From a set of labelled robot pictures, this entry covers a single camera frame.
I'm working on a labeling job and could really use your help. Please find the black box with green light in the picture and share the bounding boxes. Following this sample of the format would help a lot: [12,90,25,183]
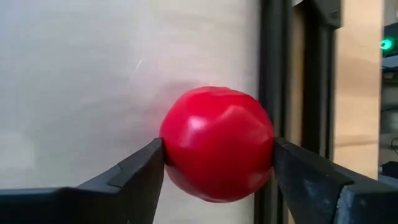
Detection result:
[378,21,398,58]

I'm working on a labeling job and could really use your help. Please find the small red apple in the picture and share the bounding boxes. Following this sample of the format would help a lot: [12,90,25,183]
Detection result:
[159,86,275,203]

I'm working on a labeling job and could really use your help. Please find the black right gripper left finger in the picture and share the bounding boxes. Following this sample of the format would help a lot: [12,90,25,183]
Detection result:
[0,138,165,224]

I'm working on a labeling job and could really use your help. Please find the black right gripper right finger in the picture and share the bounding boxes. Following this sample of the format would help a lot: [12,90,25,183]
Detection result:
[272,137,398,224]

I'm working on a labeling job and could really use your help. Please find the black table frame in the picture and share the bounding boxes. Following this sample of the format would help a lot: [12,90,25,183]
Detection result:
[254,0,343,224]

